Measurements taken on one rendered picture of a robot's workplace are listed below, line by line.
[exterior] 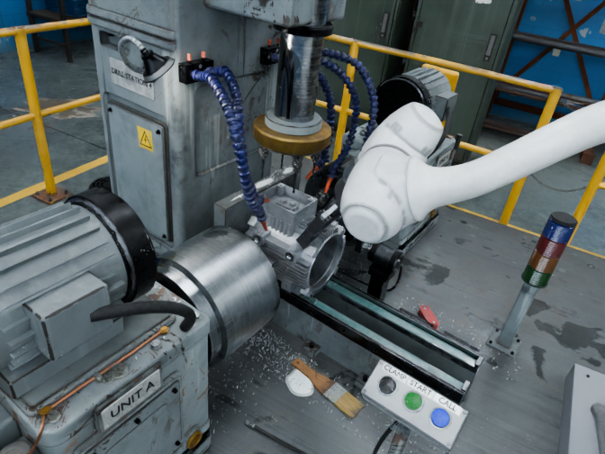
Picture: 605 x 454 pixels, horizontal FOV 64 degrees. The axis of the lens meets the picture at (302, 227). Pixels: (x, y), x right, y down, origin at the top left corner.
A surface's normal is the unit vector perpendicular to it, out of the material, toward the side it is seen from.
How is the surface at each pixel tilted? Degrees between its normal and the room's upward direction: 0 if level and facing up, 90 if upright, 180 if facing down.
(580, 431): 2
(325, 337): 90
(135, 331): 0
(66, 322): 90
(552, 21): 90
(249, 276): 43
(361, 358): 90
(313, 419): 0
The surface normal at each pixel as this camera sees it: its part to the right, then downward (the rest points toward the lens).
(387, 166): -0.23, -0.75
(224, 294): 0.66, -0.28
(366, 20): -0.48, 0.44
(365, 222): -0.48, 0.63
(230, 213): 0.80, 0.40
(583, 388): 0.09, -0.84
